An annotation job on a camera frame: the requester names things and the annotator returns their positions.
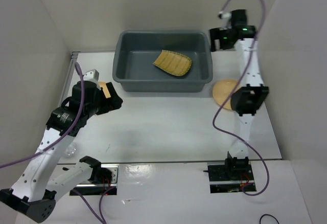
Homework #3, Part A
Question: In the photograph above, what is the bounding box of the woven bamboo tray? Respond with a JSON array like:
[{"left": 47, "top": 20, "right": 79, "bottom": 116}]
[{"left": 153, "top": 50, "right": 192, "bottom": 77}]

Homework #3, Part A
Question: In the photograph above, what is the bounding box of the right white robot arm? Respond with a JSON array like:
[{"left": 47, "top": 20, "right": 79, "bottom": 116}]
[{"left": 209, "top": 9, "right": 269, "bottom": 180}]

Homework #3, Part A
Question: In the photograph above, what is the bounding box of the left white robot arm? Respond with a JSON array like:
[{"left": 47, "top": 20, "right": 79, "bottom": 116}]
[{"left": 1, "top": 81, "right": 123, "bottom": 223}]

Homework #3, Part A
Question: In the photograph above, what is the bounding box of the grey plastic bin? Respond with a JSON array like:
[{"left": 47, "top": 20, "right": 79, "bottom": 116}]
[{"left": 112, "top": 30, "right": 213, "bottom": 93}]

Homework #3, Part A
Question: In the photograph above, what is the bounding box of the clear glass cup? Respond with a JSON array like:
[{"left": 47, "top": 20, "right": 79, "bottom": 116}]
[{"left": 64, "top": 142, "right": 77, "bottom": 158}]

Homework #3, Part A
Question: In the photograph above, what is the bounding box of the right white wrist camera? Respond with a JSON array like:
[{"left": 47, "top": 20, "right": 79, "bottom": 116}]
[{"left": 218, "top": 11, "right": 231, "bottom": 29}]

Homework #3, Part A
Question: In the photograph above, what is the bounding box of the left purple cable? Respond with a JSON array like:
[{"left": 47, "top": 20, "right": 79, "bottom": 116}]
[{"left": 0, "top": 61, "right": 86, "bottom": 170}]

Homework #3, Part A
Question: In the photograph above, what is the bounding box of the purple cable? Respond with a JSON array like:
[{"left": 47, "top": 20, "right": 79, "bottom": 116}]
[
  {"left": 0, "top": 61, "right": 86, "bottom": 170},
  {"left": 212, "top": 0, "right": 270, "bottom": 196}
]

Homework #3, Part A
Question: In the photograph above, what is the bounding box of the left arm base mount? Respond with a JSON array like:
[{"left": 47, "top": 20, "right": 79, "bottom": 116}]
[{"left": 69, "top": 164, "right": 119, "bottom": 196}]

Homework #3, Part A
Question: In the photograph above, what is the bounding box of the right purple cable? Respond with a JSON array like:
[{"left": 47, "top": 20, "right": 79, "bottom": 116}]
[{"left": 212, "top": 0, "right": 270, "bottom": 196}]

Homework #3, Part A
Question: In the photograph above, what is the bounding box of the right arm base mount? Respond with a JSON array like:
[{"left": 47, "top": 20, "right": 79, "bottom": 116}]
[{"left": 203, "top": 162, "right": 256, "bottom": 193}]

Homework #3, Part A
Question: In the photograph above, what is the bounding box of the black cable loop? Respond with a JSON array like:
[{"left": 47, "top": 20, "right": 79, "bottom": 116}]
[{"left": 260, "top": 214, "right": 280, "bottom": 224}]

